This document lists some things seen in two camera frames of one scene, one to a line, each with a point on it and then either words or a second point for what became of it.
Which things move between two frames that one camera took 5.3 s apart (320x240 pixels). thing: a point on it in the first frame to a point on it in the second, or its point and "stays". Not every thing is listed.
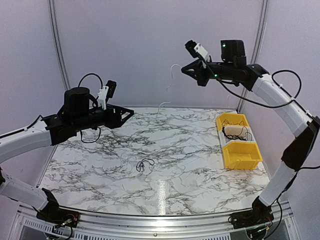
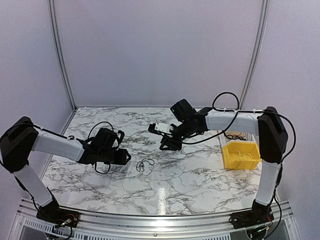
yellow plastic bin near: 241,155 stays
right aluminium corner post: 260,29 stays
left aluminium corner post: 54,14 stays
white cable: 168,86 to 239,155
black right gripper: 199,74 to 173,146
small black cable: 141,164 stays
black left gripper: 114,120 to 121,159
